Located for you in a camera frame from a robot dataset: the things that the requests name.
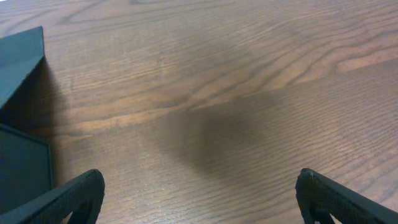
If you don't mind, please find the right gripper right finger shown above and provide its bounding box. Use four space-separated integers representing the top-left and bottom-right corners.
295 168 397 224

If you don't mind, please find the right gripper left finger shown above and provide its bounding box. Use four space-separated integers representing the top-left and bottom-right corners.
1 169 105 224

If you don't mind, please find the dark green gift box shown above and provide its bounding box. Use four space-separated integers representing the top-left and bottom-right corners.
1 26 53 213

